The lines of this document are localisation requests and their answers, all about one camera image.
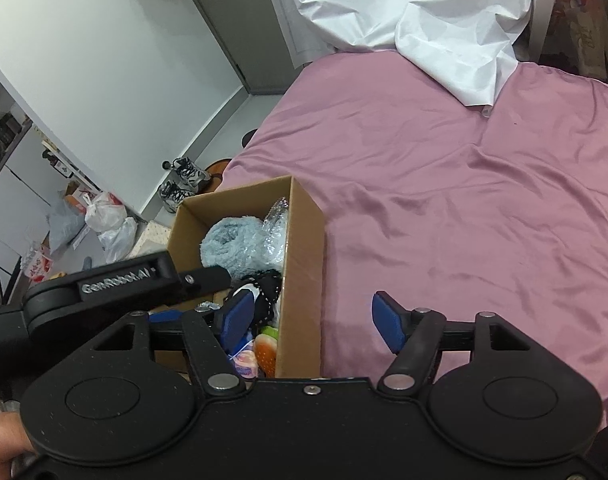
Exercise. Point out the orange and green plush toy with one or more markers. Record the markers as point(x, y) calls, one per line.
point(266, 352)

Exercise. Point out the black slipper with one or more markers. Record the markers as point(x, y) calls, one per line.
point(248, 139)

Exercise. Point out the narrow white shelf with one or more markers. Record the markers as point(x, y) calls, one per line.
point(63, 160)

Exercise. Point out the light blue fluffy cloth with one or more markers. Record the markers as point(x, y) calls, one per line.
point(233, 247)

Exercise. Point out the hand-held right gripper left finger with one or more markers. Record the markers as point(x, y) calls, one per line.
point(236, 320)

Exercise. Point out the red and white bag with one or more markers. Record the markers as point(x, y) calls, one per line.
point(38, 265)

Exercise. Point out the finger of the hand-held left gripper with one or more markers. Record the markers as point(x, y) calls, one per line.
point(203, 279)
point(164, 316)

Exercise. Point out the clear plastic package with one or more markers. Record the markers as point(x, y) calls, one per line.
point(276, 232)

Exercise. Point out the white cabinet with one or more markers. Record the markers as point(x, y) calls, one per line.
point(18, 195)

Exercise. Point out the white plastic bag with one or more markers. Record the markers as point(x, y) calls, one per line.
point(118, 240)
point(106, 210)

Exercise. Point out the brown cardboard box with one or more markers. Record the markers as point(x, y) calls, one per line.
point(304, 270)

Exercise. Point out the beige patterned package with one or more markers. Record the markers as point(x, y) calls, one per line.
point(153, 240)

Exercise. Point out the pink bed sheet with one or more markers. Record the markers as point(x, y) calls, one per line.
point(459, 210)

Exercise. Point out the grey door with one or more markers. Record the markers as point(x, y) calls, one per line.
point(223, 15)

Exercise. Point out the grey patterned sneaker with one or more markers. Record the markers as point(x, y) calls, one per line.
point(176, 195)
point(191, 170)

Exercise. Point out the grey sock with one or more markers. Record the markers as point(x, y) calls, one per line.
point(87, 263)

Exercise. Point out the white cloth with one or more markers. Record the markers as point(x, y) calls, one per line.
point(409, 15)

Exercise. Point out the printed bag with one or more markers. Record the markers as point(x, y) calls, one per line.
point(589, 35)

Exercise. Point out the white side table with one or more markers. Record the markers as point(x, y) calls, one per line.
point(549, 5)

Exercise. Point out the orange cardboard box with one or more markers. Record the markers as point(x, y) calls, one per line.
point(78, 199)

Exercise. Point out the black and white plush toy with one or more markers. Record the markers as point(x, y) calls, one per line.
point(266, 292)

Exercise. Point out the cluttered wall shelf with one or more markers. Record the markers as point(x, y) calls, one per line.
point(1, 130)

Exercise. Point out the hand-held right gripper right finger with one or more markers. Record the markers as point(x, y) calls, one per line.
point(389, 325)

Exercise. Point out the person's left hand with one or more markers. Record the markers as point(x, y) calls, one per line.
point(1, 440)

